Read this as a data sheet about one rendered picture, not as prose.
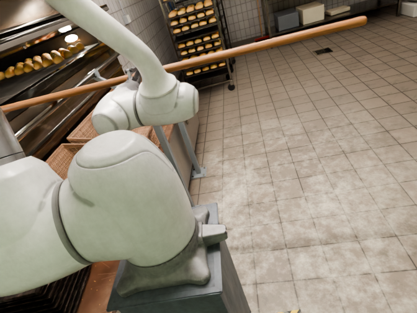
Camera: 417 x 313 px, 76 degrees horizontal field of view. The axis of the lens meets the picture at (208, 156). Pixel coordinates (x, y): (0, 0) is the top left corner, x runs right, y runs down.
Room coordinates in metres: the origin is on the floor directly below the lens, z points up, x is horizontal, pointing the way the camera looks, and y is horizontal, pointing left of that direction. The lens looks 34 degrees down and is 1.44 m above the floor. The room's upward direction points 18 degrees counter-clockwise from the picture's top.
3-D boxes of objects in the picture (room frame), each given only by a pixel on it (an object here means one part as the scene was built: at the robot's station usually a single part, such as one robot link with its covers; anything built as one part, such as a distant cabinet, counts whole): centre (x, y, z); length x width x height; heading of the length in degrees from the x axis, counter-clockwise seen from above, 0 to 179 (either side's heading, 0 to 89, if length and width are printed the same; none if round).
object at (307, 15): (5.10, -2.55, 0.35); 0.50 x 0.36 x 0.24; 168
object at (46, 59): (2.49, 1.06, 1.21); 0.61 x 0.48 x 0.06; 77
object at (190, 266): (0.38, 0.12, 1.03); 0.22 x 0.18 x 0.06; 81
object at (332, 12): (4.99, -3.02, 0.27); 0.34 x 0.26 x 0.07; 83
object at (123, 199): (0.38, 0.15, 1.17); 0.18 x 0.16 x 0.22; 96
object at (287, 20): (5.20, -2.15, 0.35); 0.50 x 0.36 x 0.24; 167
